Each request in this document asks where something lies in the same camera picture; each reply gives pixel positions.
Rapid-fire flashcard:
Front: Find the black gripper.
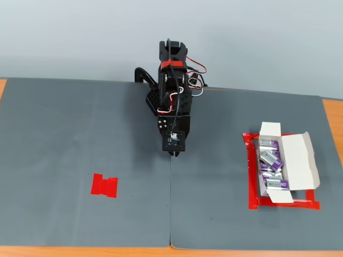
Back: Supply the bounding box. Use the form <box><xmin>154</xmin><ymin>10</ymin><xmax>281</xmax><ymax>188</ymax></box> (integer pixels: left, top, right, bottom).
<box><xmin>156</xmin><ymin>114</ymin><xmax>191</xmax><ymax>158</ymax></box>

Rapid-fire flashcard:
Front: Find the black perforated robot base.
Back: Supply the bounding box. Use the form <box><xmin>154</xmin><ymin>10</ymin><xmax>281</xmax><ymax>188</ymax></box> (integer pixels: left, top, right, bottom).
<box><xmin>144</xmin><ymin>89</ymin><xmax>161</xmax><ymax>116</ymax></box>

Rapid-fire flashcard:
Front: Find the white cardboard box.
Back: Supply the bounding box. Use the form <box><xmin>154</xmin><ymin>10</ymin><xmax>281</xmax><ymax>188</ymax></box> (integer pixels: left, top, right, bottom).
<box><xmin>257</xmin><ymin>122</ymin><xmax>321</xmax><ymax>205</ymax></box>

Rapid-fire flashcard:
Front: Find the grey table mat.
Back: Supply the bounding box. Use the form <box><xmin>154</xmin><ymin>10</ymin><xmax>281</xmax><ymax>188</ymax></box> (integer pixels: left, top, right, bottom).
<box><xmin>0</xmin><ymin>77</ymin><xmax>172</xmax><ymax>248</ymax></box>
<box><xmin>170</xmin><ymin>87</ymin><xmax>343</xmax><ymax>251</ymax></box>

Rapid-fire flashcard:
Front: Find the red tape patch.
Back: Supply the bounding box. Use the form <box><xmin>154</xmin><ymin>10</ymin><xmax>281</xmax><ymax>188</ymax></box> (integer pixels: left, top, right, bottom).
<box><xmin>90</xmin><ymin>173</ymin><xmax>119</xmax><ymax>199</ymax></box>

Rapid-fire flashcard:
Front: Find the black table clamp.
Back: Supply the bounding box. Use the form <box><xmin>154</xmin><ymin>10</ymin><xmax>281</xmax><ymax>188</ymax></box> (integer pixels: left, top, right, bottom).
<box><xmin>133</xmin><ymin>67</ymin><xmax>158</xmax><ymax>90</ymax></box>

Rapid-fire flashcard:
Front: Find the red tape wrap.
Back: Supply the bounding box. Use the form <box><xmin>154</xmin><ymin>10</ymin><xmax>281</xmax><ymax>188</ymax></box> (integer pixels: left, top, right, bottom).
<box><xmin>160</xmin><ymin>59</ymin><xmax>184</xmax><ymax>69</ymax></box>

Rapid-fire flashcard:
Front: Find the black square wrist camera module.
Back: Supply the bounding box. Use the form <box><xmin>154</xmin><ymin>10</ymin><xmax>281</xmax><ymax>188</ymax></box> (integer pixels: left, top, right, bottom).
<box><xmin>161</xmin><ymin>130</ymin><xmax>186</xmax><ymax>153</ymax></box>

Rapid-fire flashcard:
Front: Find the short red white servo wire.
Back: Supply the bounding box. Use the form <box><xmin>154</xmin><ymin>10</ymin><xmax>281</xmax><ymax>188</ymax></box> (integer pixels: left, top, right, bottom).
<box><xmin>156</xmin><ymin>85</ymin><xmax>186</xmax><ymax>115</ymax></box>

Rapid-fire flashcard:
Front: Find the black power cable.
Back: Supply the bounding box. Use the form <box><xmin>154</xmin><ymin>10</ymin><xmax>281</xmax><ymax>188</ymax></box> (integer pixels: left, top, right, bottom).
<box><xmin>187</xmin><ymin>70</ymin><xmax>209</xmax><ymax>88</ymax></box>

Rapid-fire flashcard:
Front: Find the red tape frame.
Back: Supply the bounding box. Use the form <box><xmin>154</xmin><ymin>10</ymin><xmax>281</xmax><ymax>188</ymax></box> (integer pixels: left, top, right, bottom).
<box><xmin>242</xmin><ymin>132</ymin><xmax>322</xmax><ymax>211</ymax></box>

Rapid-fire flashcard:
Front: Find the long red white servo wire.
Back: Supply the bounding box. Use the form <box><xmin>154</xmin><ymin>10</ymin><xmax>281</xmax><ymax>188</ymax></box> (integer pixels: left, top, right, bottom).
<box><xmin>185</xmin><ymin>55</ymin><xmax>208</xmax><ymax>97</ymax></box>

